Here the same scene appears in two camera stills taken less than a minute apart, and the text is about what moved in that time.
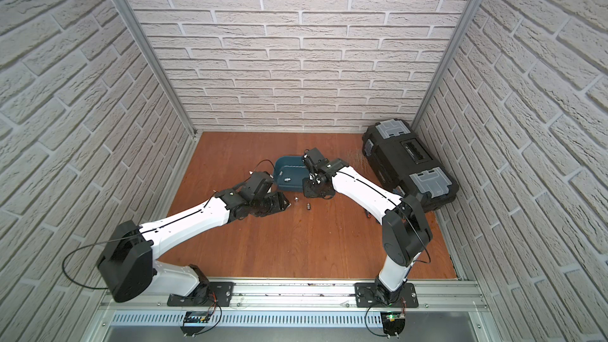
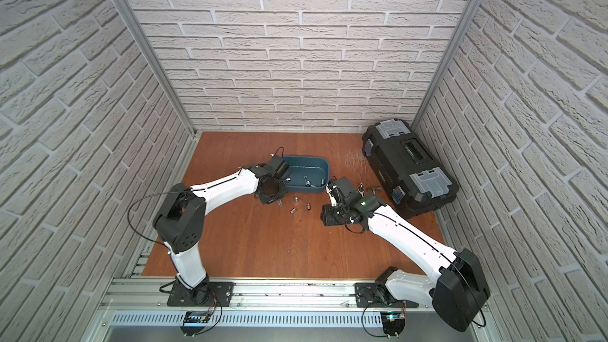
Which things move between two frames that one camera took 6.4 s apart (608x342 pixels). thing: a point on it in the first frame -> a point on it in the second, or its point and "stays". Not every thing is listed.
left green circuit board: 194,322 stays
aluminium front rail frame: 290,311 stays
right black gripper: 309,192 -> 326,218
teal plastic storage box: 289,172 stays
